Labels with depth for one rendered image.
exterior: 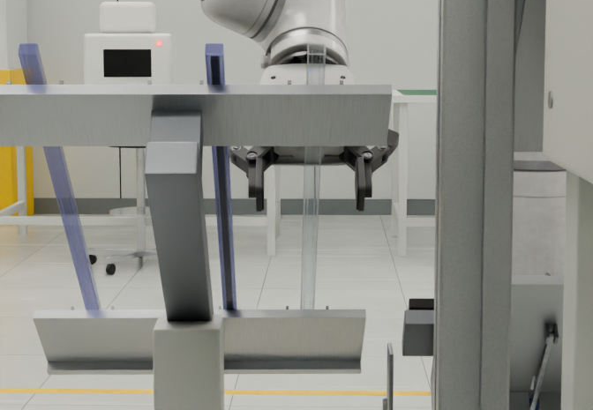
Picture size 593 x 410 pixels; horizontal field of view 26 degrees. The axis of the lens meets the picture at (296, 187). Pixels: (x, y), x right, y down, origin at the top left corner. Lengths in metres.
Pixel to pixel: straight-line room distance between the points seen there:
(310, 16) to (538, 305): 0.37
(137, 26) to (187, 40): 1.32
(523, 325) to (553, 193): 0.58
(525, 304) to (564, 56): 0.61
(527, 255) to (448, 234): 1.04
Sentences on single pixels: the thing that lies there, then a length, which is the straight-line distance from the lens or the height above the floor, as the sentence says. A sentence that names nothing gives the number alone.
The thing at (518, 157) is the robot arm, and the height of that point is 0.90.
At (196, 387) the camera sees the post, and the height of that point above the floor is 0.75.
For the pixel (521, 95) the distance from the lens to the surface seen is 0.94.
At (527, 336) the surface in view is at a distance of 1.21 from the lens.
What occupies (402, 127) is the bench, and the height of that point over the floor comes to 0.64.
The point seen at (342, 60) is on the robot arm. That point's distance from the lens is 1.27.
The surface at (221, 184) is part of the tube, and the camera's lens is 1.13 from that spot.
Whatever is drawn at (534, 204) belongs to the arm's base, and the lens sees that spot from 1.75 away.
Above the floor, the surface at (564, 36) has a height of 1.06.
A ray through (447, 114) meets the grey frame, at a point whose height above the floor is 1.02.
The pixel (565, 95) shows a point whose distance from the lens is 0.57.
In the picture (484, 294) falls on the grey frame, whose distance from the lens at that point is 0.73.
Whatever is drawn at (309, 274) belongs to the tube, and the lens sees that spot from 1.26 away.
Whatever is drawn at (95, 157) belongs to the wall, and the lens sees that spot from 8.01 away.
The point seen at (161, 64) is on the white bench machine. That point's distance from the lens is 6.56.
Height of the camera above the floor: 1.06
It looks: 6 degrees down
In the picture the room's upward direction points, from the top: straight up
